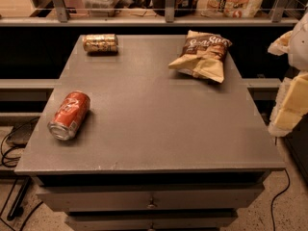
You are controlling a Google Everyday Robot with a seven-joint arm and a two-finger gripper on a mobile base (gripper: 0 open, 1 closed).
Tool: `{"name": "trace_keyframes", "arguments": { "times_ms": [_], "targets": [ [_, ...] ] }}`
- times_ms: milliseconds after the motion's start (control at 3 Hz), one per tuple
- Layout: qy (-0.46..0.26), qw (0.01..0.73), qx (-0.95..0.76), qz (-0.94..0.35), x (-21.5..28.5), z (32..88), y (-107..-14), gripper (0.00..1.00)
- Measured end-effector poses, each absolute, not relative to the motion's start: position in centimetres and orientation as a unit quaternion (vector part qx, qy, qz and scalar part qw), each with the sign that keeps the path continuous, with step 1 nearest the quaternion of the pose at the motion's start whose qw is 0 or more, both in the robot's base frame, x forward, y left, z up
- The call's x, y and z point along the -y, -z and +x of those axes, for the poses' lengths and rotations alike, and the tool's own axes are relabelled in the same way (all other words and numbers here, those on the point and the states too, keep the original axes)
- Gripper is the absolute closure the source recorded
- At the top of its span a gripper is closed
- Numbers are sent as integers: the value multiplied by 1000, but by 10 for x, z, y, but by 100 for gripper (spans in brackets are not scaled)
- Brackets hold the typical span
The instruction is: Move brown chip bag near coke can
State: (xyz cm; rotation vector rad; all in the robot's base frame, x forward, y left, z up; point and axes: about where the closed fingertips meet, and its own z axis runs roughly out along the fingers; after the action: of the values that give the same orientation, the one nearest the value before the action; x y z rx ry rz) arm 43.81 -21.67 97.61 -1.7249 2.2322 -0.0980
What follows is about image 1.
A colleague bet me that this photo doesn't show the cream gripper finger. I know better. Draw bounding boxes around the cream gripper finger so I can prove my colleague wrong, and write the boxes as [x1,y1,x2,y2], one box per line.
[282,72,308,130]
[268,31,292,56]

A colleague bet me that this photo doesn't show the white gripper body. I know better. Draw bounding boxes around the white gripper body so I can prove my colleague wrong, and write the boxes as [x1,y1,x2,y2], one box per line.
[269,78,294,137]

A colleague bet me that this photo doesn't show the brown chip bag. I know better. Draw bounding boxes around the brown chip bag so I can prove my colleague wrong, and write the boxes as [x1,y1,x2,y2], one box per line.
[168,30,232,84]

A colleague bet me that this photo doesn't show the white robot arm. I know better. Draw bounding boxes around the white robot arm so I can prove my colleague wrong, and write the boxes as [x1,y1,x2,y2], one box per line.
[268,14,308,137]

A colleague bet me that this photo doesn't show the colourful snack bag on shelf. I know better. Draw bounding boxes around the colourful snack bag on shelf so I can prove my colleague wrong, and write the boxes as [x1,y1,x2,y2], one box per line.
[198,0,263,18]

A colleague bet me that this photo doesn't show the gold patterned can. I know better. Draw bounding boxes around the gold patterned can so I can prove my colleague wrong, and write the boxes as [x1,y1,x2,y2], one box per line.
[82,34,118,53]

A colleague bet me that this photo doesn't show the red coke can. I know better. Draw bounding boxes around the red coke can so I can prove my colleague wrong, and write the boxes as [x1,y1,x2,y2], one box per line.
[47,90,90,141]

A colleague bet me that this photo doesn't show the clear plastic container on shelf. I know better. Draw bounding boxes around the clear plastic container on shelf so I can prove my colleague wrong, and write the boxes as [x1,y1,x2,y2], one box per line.
[82,0,119,17]

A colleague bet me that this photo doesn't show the grey lower drawer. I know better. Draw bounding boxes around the grey lower drawer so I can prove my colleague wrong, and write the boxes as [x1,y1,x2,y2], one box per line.
[65,211,238,231]

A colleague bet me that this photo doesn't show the grey drawer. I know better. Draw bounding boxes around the grey drawer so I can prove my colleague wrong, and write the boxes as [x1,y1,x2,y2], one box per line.
[65,211,238,231]
[37,184,264,212]

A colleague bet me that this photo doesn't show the grey upper drawer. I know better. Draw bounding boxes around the grey upper drawer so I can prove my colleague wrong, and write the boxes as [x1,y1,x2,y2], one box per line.
[37,184,264,212]

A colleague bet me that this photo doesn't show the black power adapter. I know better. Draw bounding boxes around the black power adapter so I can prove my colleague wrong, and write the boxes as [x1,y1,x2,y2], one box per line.
[6,124,33,146]

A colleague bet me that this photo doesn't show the black cable on right floor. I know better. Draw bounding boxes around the black cable on right floor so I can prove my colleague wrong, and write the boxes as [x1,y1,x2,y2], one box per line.
[269,136,292,231]

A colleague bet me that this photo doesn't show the grey metal shelf rail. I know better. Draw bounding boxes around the grey metal shelf rail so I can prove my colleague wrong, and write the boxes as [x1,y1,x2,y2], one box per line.
[0,0,307,27]

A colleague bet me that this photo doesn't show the black cables on left floor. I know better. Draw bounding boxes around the black cables on left floor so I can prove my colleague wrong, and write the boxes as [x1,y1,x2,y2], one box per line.
[0,116,44,231]

